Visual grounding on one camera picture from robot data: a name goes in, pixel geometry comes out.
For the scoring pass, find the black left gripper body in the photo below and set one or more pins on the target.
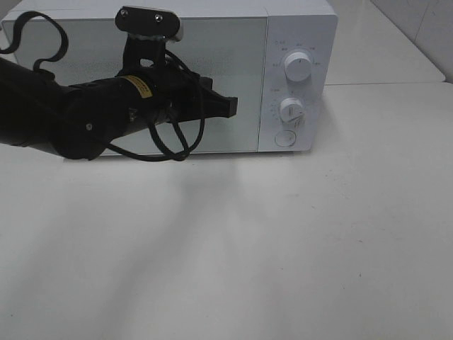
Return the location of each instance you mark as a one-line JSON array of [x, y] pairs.
[[175, 95]]

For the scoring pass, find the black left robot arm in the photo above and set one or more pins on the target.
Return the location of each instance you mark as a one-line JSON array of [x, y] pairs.
[[136, 114]]

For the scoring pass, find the lower white microwave knob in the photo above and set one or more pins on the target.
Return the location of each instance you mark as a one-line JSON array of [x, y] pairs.
[[290, 109]]

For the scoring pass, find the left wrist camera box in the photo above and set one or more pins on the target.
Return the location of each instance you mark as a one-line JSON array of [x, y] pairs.
[[148, 31]]

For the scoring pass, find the round white door button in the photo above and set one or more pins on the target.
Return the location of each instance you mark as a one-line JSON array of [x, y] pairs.
[[285, 138]]

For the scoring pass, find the white microwave knob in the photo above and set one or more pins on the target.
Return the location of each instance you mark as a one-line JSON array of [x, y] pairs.
[[290, 109], [297, 65]]

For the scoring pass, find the upper white microwave knob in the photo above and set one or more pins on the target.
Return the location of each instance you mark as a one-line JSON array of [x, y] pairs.
[[297, 65]]

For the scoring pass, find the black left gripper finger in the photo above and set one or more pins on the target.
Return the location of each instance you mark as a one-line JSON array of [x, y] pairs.
[[214, 104]]

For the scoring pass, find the white microwave oven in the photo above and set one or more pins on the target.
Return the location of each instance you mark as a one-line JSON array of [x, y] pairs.
[[290, 25]]

